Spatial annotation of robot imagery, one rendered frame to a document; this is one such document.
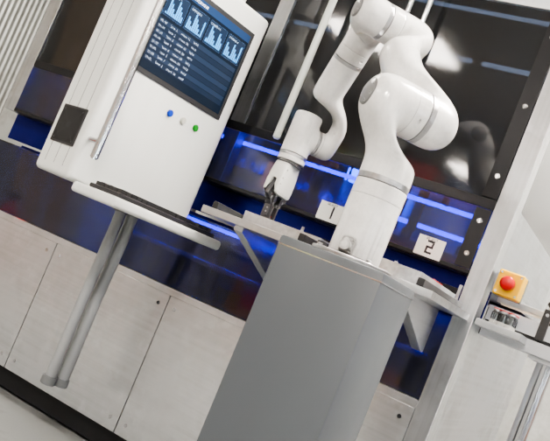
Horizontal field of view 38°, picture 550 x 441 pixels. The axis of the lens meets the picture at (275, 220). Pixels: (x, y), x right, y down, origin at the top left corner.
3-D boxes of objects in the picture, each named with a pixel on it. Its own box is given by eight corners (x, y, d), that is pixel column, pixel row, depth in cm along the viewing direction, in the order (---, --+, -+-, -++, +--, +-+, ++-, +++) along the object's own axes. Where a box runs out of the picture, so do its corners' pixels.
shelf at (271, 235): (274, 246, 266) (276, 241, 266) (473, 324, 232) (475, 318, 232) (200, 210, 224) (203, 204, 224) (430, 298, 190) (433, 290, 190)
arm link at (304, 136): (302, 161, 244) (276, 149, 241) (319, 122, 245) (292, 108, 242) (313, 161, 236) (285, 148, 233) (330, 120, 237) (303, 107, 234)
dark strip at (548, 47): (454, 264, 231) (553, 13, 237) (469, 269, 229) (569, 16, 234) (454, 263, 230) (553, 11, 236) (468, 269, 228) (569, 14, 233)
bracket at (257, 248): (270, 288, 254) (285, 249, 255) (278, 290, 253) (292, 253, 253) (216, 268, 224) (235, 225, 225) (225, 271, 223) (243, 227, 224)
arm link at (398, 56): (380, 138, 178) (438, 168, 184) (413, 99, 171) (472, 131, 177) (362, 26, 215) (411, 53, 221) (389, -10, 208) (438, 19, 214)
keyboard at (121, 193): (183, 227, 254) (186, 219, 255) (213, 238, 245) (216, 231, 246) (88, 185, 224) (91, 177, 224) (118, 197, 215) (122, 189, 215)
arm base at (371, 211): (376, 270, 166) (409, 187, 167) (298, 240, 174) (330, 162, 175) (400, 284, 182) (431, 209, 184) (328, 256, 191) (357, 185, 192)
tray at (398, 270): (370, 275, 237) (374, 263, 238) (451, 306, 225) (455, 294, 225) (326, 251, 208) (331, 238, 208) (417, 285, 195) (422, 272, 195)
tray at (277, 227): (289, 246, 264) (292, 235, 264) (358, 272, 251) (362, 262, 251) (241, 220, 234) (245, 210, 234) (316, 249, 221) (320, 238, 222)
